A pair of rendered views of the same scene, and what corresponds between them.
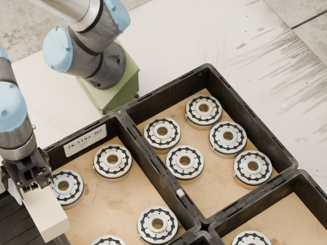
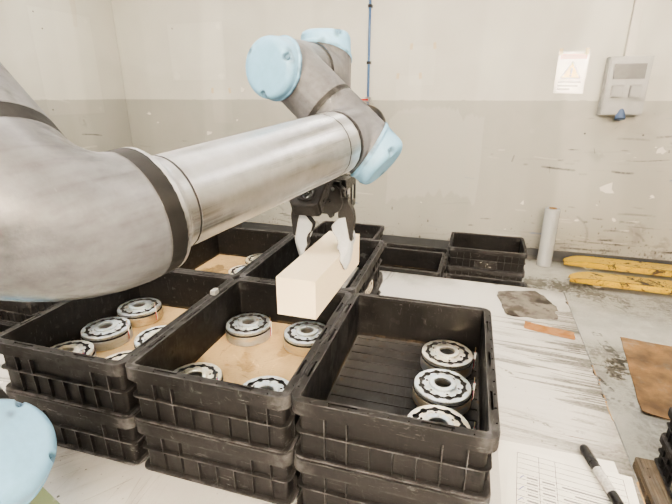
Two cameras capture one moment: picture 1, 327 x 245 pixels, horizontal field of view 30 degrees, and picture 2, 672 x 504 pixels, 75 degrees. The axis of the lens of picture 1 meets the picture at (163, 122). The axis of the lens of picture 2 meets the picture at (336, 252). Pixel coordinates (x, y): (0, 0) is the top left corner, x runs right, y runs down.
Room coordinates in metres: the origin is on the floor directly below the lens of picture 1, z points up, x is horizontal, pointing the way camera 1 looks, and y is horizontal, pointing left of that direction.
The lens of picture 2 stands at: (1.02, 0.84, 1.35)
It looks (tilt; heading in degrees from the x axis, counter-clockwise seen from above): 19 degrees down; 231
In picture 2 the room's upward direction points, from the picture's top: straight up
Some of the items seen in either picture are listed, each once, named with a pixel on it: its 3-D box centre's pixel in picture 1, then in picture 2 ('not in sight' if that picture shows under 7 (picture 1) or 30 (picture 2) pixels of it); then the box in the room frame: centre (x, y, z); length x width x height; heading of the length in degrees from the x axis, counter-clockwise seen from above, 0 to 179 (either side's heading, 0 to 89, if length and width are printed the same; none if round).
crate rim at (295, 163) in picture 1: (207, 139); (129, 309); (0.82, -0.11, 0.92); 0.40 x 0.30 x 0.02; 34
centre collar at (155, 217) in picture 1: (157, 223); (248, 322); (0.60, 0.01, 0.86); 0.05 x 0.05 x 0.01
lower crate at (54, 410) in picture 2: not in sight; (140, 371); (0.82, -0.11, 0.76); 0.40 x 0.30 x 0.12; 34
